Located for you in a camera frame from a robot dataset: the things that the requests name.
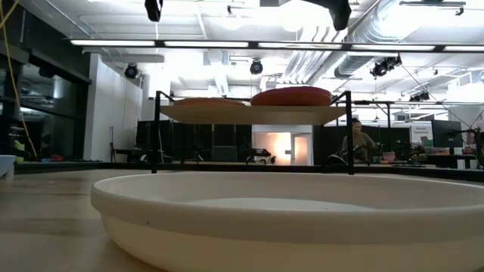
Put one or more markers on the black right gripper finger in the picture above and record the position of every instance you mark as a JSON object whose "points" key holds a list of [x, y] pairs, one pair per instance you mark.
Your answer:
{"points": [[338, 13]]}

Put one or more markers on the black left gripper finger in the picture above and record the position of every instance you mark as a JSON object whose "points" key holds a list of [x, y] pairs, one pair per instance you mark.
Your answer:
{"points": [[154, 9]]}

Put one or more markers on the orange plate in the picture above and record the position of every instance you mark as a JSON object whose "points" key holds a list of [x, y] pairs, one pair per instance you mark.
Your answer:
{"points": [[291, 100]]}

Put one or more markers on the peach plate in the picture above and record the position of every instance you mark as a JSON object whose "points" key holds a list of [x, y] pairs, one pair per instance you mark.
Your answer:
{"points": [[208, 102]]}

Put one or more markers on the white plate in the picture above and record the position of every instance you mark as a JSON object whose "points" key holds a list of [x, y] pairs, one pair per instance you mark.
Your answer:
{"points": [[264, 226]]}

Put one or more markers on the black ceiling spotlight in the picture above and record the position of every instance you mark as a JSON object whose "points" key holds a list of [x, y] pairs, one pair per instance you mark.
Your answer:
{"points": [[256, 67], [131, 71]]}

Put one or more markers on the black spotlight cluster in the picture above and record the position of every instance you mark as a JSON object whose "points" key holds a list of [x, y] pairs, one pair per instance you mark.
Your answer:
{"points": [[385, 65]]}

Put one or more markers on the person at workbench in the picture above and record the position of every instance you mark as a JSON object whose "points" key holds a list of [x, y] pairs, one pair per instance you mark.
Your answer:
{"points": [[357, 141]]}

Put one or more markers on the white poster sign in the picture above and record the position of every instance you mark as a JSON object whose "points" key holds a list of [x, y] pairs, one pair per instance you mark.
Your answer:
{"points": [[421, 134]]}

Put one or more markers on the white wheeled robot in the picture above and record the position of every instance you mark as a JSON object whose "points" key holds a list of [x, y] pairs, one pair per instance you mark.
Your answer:
{"points": [[261, 155]]}

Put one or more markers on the black computer monitor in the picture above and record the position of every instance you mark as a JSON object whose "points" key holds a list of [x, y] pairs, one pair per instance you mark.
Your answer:
{"points": [[446, 134]]}

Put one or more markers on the silver ventilation duct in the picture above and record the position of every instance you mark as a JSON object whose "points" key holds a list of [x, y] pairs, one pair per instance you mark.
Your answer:
{"points": [[363, 56]]}

